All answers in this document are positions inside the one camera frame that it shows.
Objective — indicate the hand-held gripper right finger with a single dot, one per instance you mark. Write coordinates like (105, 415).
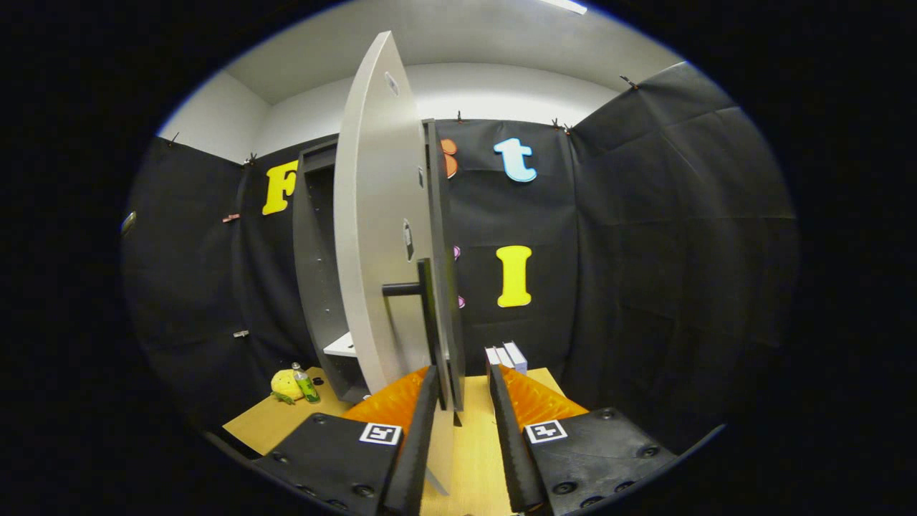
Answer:
(510, 459)

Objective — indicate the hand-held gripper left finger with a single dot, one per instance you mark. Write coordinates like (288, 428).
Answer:
(415, 459)

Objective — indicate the dark grey shoe cabinet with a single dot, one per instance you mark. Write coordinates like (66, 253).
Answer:
(313, 287)

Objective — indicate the beige shoe cabinet door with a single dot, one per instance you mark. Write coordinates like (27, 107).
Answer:
(372, 215)

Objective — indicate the white book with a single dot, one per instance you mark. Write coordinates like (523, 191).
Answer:
(516, 356)
(494, 356)

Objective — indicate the green plastic bottle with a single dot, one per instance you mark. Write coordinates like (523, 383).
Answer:
(306, 385)

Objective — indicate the yellow plush toy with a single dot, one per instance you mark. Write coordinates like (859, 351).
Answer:
(284, 385)

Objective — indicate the long ceiling light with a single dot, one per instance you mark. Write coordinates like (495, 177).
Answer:
(566, 6)

